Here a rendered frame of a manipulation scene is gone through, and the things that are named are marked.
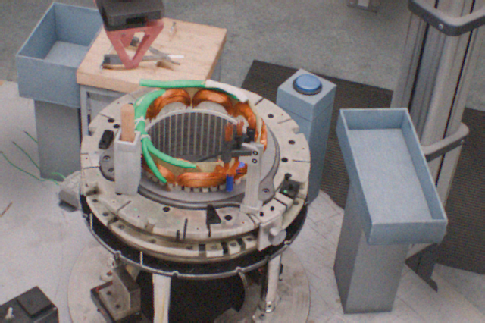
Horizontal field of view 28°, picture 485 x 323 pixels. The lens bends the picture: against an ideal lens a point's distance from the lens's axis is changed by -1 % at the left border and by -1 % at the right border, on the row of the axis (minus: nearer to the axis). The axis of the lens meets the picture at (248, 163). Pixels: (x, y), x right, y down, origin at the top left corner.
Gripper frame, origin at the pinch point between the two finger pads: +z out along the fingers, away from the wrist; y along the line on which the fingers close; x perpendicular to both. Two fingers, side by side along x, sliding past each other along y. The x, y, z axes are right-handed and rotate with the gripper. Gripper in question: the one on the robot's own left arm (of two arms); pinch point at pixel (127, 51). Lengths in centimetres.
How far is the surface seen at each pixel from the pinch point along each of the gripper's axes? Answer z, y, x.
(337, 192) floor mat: 133, -90, 84
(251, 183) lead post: 15.7, 10.1, 13.7
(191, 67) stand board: 25.1, -26.0, 16.3
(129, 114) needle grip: 8.3, 2.0, -0.2
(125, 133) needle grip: 11.3, 1.9, -0.8
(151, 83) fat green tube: 15.4, -11.8, 6.2
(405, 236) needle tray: 26.7, 14.8, 35.6
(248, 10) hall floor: 137, -190, 89
